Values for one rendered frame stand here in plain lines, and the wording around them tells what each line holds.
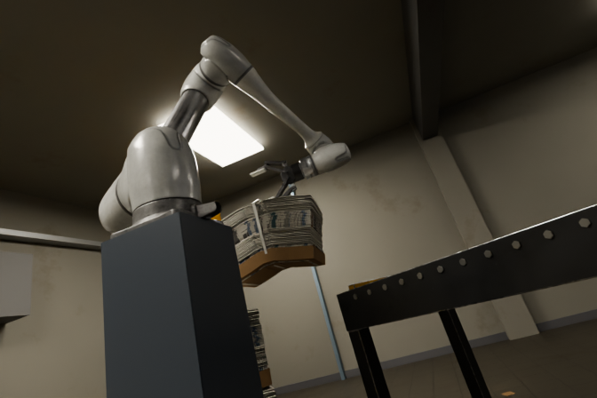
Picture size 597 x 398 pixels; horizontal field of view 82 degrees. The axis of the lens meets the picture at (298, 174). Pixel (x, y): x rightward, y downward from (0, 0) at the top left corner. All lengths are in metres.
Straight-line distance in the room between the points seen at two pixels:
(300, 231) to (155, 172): 0.58
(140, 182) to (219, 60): 0.65
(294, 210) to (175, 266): 0.63
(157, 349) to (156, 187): 0.32
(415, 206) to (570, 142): 1.97
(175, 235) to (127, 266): 0.12
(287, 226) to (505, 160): 4.15
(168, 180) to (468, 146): 4.61
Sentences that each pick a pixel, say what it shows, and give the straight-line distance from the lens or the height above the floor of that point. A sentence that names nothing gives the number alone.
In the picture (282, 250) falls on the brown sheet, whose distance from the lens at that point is 1.22.
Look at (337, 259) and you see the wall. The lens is 4.91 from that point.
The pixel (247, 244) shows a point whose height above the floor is 1.04.
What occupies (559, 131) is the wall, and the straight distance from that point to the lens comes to 5.38.
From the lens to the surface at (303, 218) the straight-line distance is 1.23.
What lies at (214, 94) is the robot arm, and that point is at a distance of 1.39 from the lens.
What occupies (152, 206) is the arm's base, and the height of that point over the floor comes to 1.04.
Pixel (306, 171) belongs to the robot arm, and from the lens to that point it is 1.40.
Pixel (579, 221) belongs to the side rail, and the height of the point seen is 0.78.
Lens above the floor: 0.74
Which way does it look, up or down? 23 degrees up
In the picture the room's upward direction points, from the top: 16 degrees counter-clockwise
